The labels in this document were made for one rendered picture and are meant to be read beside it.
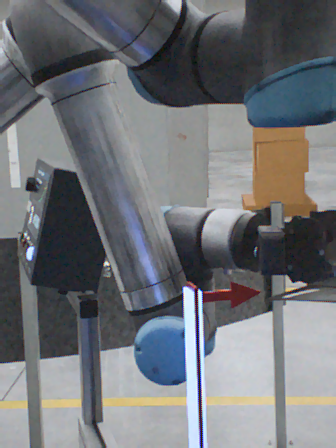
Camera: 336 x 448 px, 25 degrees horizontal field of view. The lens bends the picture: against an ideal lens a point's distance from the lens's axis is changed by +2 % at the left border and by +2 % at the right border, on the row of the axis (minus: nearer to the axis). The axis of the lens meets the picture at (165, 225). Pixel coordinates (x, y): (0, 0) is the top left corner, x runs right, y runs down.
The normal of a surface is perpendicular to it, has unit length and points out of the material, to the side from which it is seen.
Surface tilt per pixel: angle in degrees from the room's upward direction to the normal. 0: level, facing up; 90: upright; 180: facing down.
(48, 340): 90
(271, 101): 93
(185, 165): 90
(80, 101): 89
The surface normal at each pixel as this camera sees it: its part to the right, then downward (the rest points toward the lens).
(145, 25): 0.38, 0.47
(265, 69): -0.71, 0.15
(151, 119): -0.06, 0.16
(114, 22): 0.15, 0.71
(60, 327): 0.28, 0.14
